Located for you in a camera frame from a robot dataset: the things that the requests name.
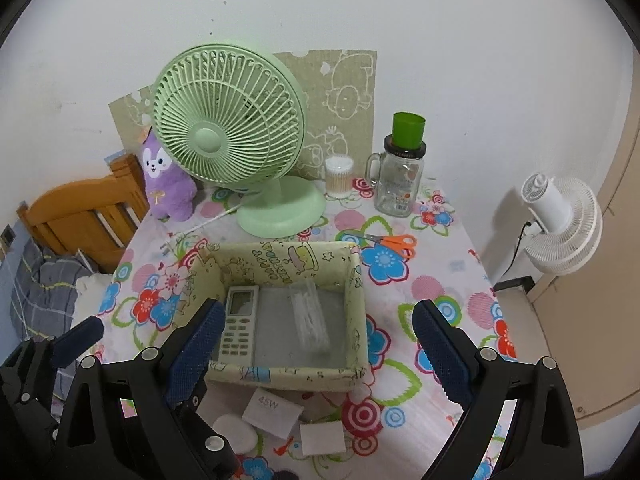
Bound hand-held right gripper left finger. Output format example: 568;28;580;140
54;300;226;480

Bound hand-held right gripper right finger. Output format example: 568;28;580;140
411;299;586;480

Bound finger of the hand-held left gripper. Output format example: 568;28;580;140
187;395;238;480
0;317;105;465

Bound white charger box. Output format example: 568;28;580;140
241;387;303;438

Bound cartoon print fabric box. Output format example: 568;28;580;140
192;240;368;392

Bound white round pad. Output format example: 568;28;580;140
212;412;259;456

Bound white remote control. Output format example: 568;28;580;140
210;285;261;363

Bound plaid grey cushion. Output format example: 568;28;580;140
10;237;98;401

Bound floral tablecloth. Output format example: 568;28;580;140
70;175;518;480

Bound black flat device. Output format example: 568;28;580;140
492;277;536;293

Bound white square pad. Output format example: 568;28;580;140
300;421;346;457

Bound clear plastic packet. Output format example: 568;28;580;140
287;280;332;353

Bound wooden bed headboard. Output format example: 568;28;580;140
17;154;151;275

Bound purple plush toy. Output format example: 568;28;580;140
139;127;197;222

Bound white standing fan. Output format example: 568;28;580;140
520;172;603;276

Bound glass mug jar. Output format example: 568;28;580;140
366;135;427;218

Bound beige door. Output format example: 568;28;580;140
530;55;640;431

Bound clear cotton swab container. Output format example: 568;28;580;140
325;156;356;198

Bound green desk fan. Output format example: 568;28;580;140
151;44;327;239

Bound green plastic cup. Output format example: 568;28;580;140
391;113;427;147

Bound orange handled scissors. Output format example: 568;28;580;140
340;230;417;261

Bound white fan cable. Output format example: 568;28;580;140
170;200;251;241

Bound black fan cable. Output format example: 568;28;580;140
500;220;532;283

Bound beige cartoon printed wall sheet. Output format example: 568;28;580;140
109;49;377;181

